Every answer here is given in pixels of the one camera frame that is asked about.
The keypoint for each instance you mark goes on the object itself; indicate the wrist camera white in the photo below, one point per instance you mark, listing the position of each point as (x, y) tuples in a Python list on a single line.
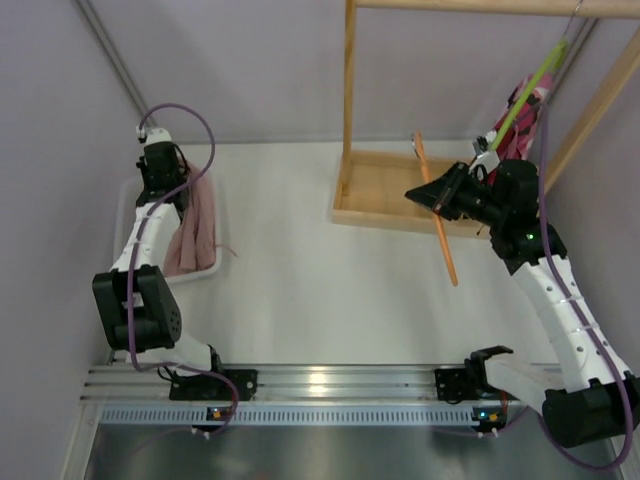
[(151, 136), (484, 154)]

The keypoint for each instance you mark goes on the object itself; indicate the aluminium mounting rail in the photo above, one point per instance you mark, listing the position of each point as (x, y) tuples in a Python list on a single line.
[(289, 383)]

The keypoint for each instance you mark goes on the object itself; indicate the grey slotted cable duct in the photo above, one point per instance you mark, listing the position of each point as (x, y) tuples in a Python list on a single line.
[(294, 415)]

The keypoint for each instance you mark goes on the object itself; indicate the wooden clothes rack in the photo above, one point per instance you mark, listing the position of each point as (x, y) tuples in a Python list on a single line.
[(371, 183)]

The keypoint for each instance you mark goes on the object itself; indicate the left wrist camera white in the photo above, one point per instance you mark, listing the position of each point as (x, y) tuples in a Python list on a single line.
[(151, 136)]

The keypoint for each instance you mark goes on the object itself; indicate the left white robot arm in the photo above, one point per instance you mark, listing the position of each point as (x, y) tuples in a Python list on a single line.
[(138, 311)]

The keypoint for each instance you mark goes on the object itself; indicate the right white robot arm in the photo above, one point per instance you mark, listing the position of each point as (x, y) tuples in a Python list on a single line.
[(594, 395)]

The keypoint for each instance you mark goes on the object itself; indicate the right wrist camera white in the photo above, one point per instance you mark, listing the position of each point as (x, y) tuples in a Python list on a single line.
[(484, 154)]

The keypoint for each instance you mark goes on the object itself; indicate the pink patterned garment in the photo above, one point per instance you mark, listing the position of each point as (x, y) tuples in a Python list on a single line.
[(519, 136)]

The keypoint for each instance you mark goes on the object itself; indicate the orange clothes hanger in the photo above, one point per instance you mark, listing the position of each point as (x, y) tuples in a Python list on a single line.
[(418, 147)]

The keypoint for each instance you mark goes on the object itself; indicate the pink trousers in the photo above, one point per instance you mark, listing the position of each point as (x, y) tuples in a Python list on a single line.
[(193, 245)]

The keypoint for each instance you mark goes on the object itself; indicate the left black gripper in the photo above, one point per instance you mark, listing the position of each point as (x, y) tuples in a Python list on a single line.
[(160, 163)]

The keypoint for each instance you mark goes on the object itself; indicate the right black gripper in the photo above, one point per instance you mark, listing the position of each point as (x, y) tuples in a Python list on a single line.
[(451, 190)]

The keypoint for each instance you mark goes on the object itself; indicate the green clothes hanger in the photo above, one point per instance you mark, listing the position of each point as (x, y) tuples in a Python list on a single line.
[(550, 65)]

